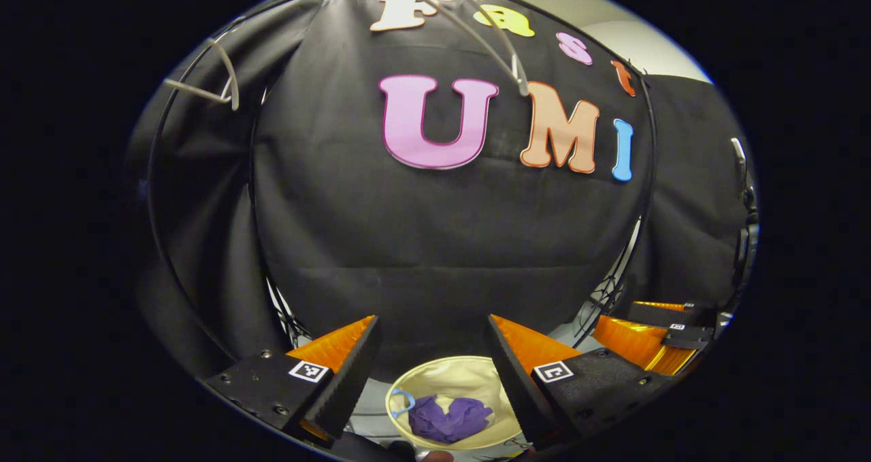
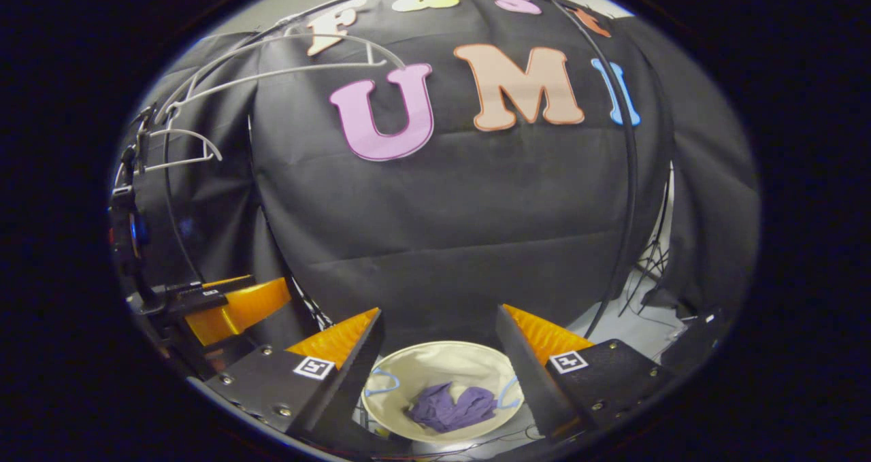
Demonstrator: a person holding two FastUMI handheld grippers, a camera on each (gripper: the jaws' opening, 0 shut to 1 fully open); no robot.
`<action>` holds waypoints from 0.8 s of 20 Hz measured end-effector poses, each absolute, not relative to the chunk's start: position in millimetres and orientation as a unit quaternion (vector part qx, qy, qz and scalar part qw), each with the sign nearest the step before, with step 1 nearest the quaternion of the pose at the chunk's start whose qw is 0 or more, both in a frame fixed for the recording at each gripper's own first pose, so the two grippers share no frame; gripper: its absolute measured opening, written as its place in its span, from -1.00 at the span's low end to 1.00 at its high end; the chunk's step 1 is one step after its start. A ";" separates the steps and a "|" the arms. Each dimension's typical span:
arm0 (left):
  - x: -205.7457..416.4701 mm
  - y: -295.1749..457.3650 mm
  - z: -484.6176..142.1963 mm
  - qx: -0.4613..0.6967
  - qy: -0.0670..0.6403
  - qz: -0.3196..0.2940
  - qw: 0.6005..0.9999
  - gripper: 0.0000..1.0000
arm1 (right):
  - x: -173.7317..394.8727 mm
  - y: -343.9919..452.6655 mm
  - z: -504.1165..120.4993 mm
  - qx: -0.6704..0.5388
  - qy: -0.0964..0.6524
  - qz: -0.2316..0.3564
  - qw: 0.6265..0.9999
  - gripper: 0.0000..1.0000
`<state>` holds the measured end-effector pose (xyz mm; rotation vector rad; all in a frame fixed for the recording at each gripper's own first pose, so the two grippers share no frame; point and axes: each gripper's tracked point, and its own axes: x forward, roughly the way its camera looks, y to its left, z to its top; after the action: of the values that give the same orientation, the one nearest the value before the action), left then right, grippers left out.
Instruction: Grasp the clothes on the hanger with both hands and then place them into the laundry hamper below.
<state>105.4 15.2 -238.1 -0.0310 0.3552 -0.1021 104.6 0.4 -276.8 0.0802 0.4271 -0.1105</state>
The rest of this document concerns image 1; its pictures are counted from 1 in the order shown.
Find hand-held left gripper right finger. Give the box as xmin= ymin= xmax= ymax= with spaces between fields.
xmin=487 ymin=314 xmax=682 ymax=450

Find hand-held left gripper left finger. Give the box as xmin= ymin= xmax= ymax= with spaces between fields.
xmin=204 ymin=315 xmax=382 ymax=448

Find cream laundry hamper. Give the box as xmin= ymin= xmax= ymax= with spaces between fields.
xmin=385 ymin=356 xmax=525 ymax=453

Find purple shirt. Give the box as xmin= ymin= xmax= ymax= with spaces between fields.
xmin=408 ymin=395 xmax=494 ymax=445

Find white hanger with hook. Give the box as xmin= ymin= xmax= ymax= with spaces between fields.
xmin=367 ymin=0 xmax=530 ymax=97

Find black clothes rack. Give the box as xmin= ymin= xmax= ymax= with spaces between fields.
xmin=145 ymin=0 xmax=659 ymax=364

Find white clothes hanger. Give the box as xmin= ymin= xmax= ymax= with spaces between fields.
xmin=163 ymin=37 xmax=240 ymax=112

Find black cables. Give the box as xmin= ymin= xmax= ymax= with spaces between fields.
xmin=575 ymin=220 xmax=644 ymax=344
xmin=265 ymin=278 xmax=310 ymax=344

